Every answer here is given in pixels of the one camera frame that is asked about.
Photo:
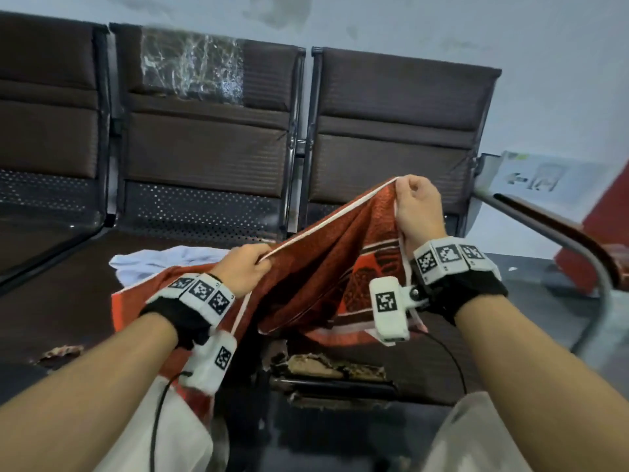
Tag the red patterned cloth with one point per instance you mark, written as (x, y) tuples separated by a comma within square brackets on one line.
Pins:
[(319, 270)]

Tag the person's right forearm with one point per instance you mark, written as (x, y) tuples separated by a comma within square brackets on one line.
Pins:
[(540, 388)]

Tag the brown padded bench chair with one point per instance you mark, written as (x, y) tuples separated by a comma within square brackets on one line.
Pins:
[(393, 122), (49, 132)]

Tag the person's white trousers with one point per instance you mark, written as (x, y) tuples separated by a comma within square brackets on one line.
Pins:
[(162, 437)]

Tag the grey metal armrest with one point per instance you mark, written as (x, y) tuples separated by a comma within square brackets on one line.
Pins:
[(580, 250)]

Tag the black marker wristband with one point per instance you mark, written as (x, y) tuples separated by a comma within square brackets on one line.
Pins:
[(196, 297), (457, 270)]

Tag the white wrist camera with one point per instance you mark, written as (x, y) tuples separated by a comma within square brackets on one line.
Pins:
[(388, 309), (211, 361)]

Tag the brown chair with plastic wrap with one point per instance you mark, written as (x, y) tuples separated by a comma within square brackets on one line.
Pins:
[(206, 157)]

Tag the white cloth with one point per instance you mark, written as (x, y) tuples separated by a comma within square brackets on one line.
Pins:
[(152, 262)]

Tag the person's left forearm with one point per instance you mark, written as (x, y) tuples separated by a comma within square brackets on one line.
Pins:
[(83, 403)]

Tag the person's left hand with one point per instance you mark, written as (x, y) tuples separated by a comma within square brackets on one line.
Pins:
[(241, 270)]

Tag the clear plastic wrap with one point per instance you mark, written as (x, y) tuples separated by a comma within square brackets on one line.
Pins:
[(191, 66)]

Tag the red board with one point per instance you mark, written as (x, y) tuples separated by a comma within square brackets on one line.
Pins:
[(607, 230)]

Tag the person's right thumb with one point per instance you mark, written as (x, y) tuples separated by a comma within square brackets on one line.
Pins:
[(404, 187)]

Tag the white wall poster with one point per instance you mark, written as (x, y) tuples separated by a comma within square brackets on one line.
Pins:
[(560, 184)]

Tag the person's right hand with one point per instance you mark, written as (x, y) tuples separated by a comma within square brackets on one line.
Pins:
[(420, 211)]

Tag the torn leather scrap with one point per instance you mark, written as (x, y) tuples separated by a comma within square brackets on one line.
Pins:
[(61, 352)]

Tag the person's left thumb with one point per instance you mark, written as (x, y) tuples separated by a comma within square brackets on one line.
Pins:
[(260, 250)]

